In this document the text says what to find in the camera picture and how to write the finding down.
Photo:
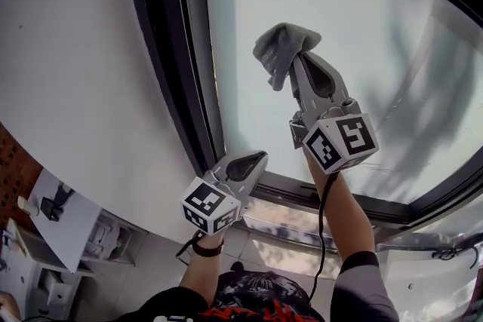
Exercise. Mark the white cup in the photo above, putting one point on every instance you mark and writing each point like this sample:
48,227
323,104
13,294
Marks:
28,205

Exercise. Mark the white plastic basin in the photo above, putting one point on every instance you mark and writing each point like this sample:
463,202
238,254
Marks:
426,286

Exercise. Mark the grey cloth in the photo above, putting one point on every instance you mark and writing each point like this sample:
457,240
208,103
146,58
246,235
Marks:
281,45

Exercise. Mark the small clear window pane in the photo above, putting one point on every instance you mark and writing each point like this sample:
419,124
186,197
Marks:
279,215

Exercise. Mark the person's black printed t-shirt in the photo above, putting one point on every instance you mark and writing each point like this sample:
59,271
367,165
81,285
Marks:
358,286

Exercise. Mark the small black box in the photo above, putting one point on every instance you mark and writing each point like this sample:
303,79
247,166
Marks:
49,205

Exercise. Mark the person's left forearm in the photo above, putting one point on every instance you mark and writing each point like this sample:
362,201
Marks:
196,275

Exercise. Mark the white storage rack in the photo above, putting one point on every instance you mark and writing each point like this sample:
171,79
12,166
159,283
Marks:
109,237

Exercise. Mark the person's right forearm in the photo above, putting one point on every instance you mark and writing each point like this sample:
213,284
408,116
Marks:
347,222

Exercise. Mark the white table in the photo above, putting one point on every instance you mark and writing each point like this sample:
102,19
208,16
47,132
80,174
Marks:
64,233

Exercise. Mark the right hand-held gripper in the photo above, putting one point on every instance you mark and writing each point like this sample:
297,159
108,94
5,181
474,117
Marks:
339,143

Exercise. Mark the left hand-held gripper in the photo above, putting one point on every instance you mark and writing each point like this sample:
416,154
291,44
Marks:
209,207

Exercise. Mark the black wristwatch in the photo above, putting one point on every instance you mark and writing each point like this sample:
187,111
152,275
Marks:
207,250

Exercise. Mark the white drawer cabinet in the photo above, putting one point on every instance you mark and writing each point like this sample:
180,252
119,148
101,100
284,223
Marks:
22,275

